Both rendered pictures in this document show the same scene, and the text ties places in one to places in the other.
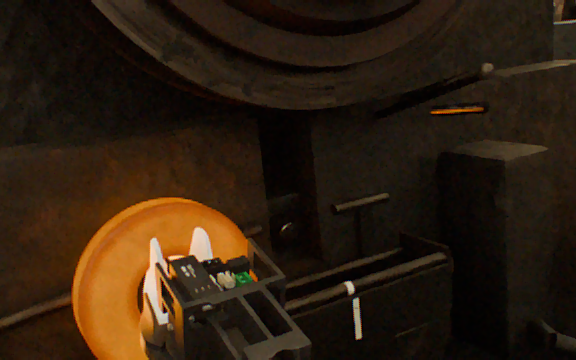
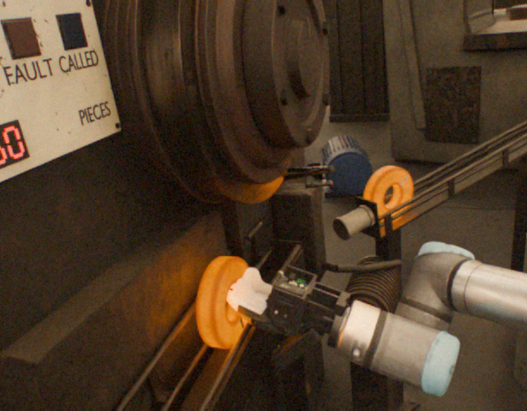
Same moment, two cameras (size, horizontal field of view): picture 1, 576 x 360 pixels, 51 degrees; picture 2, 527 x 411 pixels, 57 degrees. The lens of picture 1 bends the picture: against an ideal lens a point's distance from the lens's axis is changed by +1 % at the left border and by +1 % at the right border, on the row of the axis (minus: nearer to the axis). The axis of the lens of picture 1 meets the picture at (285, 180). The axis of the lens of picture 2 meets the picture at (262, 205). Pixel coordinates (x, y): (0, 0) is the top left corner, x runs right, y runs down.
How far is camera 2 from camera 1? 56 cm
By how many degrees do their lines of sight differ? 37
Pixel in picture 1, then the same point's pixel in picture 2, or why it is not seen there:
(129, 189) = (188, 259)
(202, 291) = (299, 291)
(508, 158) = (310, 193)
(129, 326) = (226, 324)
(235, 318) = (310, 296)
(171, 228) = (231, 271)
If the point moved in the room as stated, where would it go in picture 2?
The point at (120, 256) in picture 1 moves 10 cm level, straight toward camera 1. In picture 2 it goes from (220, 293) to (273, 306)
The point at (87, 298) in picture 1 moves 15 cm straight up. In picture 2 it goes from (215, 317) to (199, 230)
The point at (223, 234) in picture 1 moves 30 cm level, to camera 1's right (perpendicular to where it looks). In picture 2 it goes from (243, 267) to (356, 210)
